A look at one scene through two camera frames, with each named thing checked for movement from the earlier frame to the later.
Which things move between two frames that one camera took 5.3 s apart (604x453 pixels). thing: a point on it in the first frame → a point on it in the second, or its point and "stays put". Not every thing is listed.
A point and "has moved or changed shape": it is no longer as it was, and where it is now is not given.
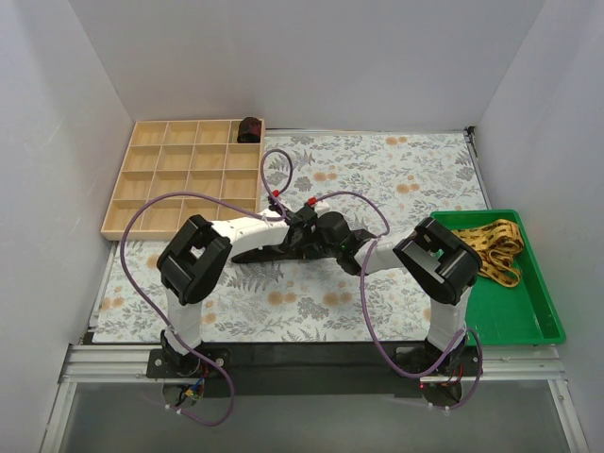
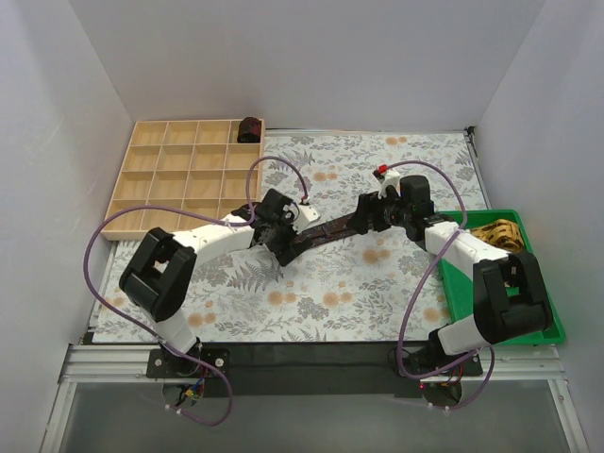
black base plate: x=311 y=369 stays put
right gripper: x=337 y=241 → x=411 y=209
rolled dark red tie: x=249 y=130 stays put
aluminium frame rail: x=102 y=364 stays put
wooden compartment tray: x=181 y=168 stays put
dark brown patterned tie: x=293 y=252 has moved or changed shape
